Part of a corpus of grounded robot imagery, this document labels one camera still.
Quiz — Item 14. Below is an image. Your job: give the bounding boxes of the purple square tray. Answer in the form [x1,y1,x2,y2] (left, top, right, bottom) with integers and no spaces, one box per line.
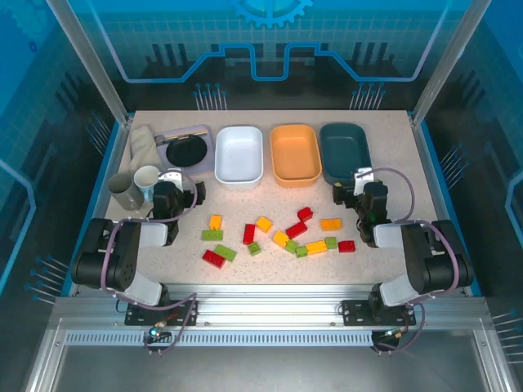
[154,124,216,172]

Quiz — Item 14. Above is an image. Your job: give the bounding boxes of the white mug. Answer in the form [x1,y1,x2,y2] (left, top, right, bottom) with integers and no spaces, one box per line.
[133,165,161,203]

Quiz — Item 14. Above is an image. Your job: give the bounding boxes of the dark teal plastic container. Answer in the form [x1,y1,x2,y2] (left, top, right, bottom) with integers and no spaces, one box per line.
[319,122,373,185]

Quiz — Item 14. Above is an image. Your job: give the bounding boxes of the black round plate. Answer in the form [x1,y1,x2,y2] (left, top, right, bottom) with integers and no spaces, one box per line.
[165,134,208,167]

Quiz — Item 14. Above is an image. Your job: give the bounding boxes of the grey cup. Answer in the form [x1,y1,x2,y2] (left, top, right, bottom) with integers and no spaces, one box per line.
[107,171,145,212]

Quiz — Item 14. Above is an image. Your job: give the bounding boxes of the white plastic container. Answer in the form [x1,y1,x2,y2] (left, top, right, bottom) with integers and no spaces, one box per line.
[214,125,265,189]

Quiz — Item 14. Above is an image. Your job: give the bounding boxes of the orange plastic container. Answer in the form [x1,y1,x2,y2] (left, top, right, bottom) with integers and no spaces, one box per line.
[269,123,323,189]

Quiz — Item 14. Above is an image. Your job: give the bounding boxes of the beige folded cloth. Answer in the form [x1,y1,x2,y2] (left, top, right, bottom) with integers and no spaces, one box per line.
[129,124,163,175]

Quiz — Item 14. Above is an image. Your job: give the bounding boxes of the right small circuit board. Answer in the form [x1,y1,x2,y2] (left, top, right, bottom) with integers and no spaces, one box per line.
[373,326,409,346]

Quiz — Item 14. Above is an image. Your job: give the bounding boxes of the small circuit board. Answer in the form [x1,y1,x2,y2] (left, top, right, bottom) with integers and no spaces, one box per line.
[142,324,172,345]
[373,326,409,346]

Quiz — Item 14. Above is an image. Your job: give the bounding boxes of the left small circuit board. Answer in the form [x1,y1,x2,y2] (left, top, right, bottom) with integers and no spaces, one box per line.
[142,324,172,345]

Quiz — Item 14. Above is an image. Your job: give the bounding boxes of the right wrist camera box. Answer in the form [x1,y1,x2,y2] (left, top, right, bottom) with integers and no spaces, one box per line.
[353,167,375,196]

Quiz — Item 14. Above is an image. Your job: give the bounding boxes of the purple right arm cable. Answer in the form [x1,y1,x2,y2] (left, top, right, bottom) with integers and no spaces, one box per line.
[367,167,461,356]

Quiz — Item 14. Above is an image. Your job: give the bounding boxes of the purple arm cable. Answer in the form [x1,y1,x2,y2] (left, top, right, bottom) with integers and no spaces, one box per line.
[367,167,461,356]
[100,169,200,356]

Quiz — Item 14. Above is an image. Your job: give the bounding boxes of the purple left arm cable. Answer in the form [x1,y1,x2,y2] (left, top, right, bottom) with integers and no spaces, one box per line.
[100,169,200,356]

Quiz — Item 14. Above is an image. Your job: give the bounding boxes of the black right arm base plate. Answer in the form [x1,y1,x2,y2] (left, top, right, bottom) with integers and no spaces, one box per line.
[341,300,417,327]

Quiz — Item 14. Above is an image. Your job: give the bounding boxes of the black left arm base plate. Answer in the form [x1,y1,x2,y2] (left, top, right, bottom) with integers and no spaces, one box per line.
[124,300,199,327]

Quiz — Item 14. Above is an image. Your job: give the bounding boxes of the aluminium mounting rail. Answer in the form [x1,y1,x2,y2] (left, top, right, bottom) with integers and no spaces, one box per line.
[55,283,489,327]

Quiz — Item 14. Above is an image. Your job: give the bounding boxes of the aluminium right frame post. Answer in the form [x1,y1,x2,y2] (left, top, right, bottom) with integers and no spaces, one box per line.
[410,0,485,127]

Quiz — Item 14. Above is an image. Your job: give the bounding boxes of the aluminium frame post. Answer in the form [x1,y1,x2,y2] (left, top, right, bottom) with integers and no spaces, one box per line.
[45,0,134,126]
[410,0,485,127]

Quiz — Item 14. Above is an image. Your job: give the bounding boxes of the aluminium left frame post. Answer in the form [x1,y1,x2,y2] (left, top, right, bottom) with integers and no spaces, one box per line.
[45,0,134,126]

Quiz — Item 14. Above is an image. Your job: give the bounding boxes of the slotted grey cable duct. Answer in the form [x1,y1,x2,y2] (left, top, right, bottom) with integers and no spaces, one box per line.
[64,331,377,346]

